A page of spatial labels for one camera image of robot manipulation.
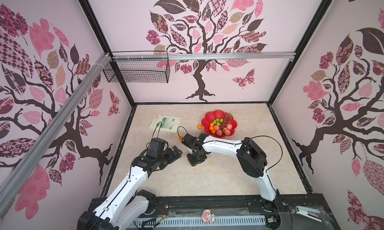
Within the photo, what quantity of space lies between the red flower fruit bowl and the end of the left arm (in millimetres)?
299

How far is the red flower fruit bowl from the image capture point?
1011 mm

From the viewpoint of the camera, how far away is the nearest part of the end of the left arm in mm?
560

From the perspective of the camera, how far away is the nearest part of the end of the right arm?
670mm
